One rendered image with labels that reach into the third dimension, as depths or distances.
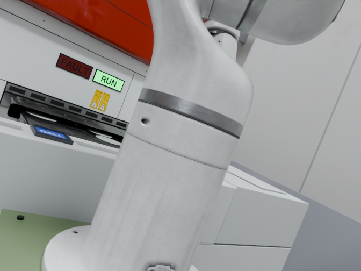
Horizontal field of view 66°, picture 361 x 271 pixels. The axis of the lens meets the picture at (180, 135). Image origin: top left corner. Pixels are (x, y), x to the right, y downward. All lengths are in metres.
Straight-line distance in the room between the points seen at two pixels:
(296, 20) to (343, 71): 1.95
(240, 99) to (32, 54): 0.85
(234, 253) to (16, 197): 0.53
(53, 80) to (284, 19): 0.86
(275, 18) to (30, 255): 0.35
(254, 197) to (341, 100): 1.52
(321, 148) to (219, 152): 1.85
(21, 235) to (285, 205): 0.67
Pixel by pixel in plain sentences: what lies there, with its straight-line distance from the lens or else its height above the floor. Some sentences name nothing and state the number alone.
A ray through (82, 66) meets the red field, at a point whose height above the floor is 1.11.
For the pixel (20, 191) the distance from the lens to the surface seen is 0.46.
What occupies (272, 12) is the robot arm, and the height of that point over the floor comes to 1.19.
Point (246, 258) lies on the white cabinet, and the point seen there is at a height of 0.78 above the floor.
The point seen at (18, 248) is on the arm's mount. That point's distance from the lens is 0.35.
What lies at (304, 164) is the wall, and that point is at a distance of 2.14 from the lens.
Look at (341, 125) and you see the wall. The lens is 2.09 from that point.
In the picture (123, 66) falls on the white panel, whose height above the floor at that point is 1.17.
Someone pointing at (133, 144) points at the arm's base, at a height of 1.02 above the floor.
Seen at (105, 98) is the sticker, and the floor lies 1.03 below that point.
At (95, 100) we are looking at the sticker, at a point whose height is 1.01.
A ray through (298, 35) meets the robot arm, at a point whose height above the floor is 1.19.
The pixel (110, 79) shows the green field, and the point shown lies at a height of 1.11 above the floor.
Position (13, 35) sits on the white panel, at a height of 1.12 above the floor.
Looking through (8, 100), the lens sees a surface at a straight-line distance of 1.04.
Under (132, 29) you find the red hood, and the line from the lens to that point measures 1.09.
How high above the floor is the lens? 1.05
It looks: 3 degrees down
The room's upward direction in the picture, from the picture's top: 21 degrees clockwise
